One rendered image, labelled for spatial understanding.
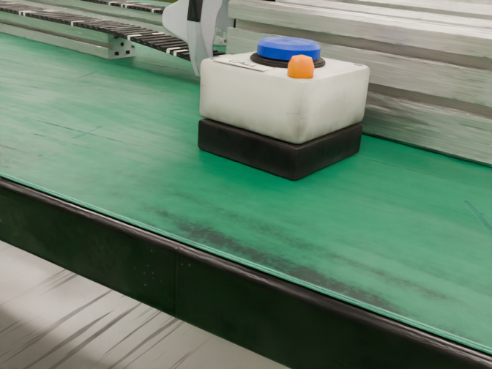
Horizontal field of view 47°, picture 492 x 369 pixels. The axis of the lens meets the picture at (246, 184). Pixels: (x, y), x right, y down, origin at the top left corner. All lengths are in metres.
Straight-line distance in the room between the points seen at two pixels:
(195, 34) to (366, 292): 0.36
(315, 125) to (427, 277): 0.12
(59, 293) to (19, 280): 0.11
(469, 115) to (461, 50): 0.04
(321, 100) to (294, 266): 0.12
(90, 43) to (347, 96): 0.42
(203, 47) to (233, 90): 0.20
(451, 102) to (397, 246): 0.17
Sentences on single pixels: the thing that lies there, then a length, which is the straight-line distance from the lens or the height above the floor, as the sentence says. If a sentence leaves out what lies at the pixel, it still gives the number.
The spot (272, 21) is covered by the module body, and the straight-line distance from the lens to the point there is 0.48.
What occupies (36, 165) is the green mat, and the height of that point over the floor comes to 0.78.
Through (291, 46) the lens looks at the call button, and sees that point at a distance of 0.35.
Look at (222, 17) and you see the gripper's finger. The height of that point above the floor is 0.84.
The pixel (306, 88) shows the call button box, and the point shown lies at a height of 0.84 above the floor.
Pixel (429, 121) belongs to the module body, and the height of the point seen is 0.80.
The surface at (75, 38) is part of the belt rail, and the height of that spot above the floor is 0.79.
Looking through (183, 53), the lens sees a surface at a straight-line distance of 0.59.
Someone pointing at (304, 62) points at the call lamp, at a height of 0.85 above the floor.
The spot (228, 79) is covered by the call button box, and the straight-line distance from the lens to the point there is 0.35.
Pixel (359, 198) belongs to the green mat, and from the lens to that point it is 0.33.
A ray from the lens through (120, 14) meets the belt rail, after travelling 0.96.
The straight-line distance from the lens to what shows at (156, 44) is 0.61.
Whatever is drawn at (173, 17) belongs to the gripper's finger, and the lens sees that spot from 0.57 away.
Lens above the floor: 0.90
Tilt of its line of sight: 22 degrees down
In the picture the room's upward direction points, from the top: 4 degrees clockwise
